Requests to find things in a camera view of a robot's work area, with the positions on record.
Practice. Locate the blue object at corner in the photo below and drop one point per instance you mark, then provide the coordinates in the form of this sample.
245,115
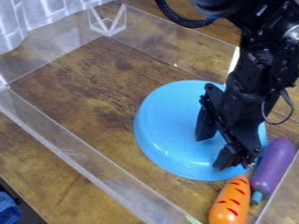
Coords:
9,211

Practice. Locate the blue round plate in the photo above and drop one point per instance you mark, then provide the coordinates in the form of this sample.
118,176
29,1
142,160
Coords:
164,133

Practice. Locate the purple toy eggplant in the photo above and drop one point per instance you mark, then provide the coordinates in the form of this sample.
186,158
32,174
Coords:
277,156

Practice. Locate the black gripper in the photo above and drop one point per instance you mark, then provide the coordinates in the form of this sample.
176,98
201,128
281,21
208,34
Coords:
228,114

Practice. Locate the orange toy carrot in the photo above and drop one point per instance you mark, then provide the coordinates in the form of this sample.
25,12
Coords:
229,208

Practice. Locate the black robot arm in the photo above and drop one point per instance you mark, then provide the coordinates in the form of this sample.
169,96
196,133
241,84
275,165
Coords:
267,69

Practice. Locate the white curtain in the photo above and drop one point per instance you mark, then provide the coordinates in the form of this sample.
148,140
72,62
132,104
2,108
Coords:
24,15

